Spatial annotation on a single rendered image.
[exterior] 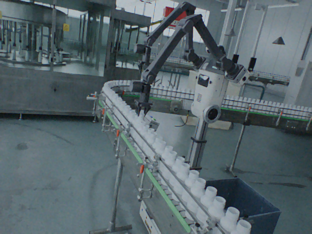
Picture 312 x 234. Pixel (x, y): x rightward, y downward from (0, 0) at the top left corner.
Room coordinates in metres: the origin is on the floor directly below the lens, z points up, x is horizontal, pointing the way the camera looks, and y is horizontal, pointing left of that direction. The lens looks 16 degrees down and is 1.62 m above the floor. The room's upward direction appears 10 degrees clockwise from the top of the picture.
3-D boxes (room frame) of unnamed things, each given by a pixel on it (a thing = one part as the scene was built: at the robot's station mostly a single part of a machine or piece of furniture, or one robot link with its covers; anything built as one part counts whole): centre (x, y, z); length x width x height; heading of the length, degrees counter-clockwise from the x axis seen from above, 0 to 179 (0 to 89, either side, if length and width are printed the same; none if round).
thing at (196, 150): (1.94, -0.39, 0.74); 0.11 x 0.11 x 0.40; 26
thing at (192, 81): (5.75, -1.19, 0.59); 1.10 x 0.62 x 1.18; 98
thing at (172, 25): (8.41, -0.10, 1.40); 0.92 x 0.72 x 2.80; 98
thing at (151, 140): (1.25, 0.00, 1.08); 0.06 x 0.06 x 0.17
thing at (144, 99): (1.46, 0.09, 1.30); 0.10 x 0.07 x 0.07; 116
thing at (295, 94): (6.53, -3.80, 0.96); 0.82 x 0.50 x 1.91; 98
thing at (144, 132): (1.35, 0.05, 1.08); 0.06 x 0.06 x 0.17
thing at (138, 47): (1.90, 0.19, 1.60); 0.12 x 0.09 x 0.12; 117
